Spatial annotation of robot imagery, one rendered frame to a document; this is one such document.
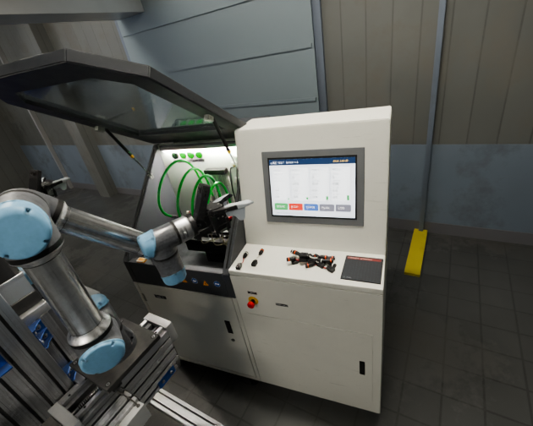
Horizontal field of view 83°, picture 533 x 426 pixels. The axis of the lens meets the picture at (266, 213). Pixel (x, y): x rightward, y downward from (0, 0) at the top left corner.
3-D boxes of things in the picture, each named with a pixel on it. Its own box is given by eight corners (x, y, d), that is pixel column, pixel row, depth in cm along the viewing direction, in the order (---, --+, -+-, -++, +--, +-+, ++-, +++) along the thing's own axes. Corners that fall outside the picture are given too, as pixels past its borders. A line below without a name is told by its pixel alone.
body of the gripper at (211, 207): (223, 221, 103) (191, 237, 98) (216, 199, 100) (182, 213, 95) (233, 226, 97) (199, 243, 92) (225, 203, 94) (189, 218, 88)
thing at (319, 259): (284, 268, 138) (282, 259, 135) (291, 253, 146) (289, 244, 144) (334, 273, 129) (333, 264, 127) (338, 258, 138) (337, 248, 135)
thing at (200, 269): (138, 282, 178) (127, 261, 171) (143, 277, 182) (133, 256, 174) (228, 297, 155) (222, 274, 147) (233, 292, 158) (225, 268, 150)
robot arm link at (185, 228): (168, 218, 93) (176, 224, 86) (182, 212, 95) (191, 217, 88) (177, 239, 95) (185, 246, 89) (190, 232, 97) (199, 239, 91)
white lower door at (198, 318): (172, 355, 212) (135, 283, 179) (173, 352, 213) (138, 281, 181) (255, 378, 187) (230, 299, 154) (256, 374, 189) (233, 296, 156)
